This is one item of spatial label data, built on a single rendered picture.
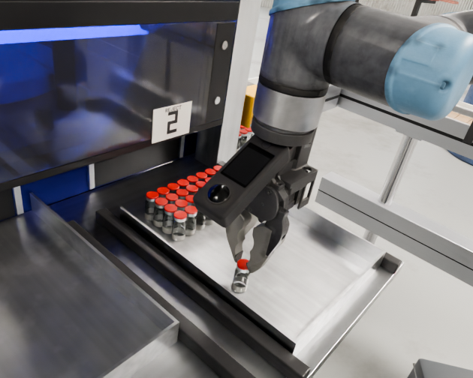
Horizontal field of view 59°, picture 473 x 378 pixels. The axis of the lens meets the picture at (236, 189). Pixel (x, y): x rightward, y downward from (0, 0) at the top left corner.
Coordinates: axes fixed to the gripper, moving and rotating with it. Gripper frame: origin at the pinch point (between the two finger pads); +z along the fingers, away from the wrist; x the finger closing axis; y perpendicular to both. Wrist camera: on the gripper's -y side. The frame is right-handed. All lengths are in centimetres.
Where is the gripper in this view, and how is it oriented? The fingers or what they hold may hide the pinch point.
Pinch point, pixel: (242, 262)
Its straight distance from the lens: 56.6
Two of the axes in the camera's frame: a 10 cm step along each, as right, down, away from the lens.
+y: 6.5, -3.1, 7.0
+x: -7.5, -4.5, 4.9
